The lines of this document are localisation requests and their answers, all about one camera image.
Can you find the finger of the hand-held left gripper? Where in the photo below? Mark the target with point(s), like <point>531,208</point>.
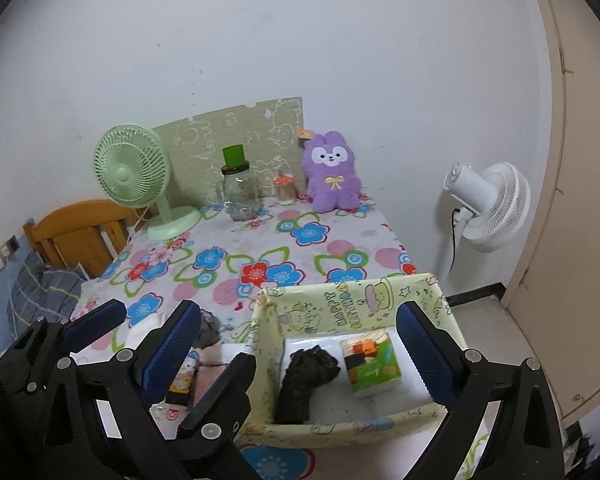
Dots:
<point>95,322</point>
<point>220,395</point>

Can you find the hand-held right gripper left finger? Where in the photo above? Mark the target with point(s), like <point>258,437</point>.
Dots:
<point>172,345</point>

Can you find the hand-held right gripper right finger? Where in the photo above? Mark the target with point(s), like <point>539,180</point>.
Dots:
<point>425,355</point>

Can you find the grey sock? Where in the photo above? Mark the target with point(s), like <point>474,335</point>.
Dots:
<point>209,327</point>

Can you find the green orange tissue pack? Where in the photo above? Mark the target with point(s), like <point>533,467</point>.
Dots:
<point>375,370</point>

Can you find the black cloth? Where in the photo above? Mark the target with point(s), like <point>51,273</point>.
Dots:
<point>300,380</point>

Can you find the yellow cartoon printed box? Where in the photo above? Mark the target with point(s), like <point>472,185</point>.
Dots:
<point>320,305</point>

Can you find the small cartoon packet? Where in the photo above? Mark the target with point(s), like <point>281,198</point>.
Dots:
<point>182,385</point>

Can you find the white folded paper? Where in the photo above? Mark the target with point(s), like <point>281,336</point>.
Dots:
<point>232,350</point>

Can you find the grey plaid blanket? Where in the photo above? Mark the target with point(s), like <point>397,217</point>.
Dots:
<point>40,285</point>

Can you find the wooden chair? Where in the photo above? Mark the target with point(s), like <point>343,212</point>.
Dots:
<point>75,230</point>

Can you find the white flat liner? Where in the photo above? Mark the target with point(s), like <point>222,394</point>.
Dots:
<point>340,402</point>

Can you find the floral tablecloth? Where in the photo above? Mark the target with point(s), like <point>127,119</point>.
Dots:
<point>280,245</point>

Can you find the green desk fan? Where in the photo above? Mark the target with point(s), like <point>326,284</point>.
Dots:
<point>125,175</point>

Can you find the glass jar with green lid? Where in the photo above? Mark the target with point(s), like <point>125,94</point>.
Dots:
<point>240,195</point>

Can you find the white standing fan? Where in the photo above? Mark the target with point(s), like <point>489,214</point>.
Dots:
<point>500,205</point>

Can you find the dark pink clutter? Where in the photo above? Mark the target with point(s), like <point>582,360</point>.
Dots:
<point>585,450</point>

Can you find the small jar with orange lid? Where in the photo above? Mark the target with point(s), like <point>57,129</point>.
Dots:
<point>284,191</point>

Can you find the purple plush toy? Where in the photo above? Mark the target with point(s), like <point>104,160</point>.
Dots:
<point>330,185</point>

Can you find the beige door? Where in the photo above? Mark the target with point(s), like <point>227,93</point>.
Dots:
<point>580,210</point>

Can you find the green cartoon printed board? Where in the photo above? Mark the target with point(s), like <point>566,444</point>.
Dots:
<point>205,130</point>

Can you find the wall socket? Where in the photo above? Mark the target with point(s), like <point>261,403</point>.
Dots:
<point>7,249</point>

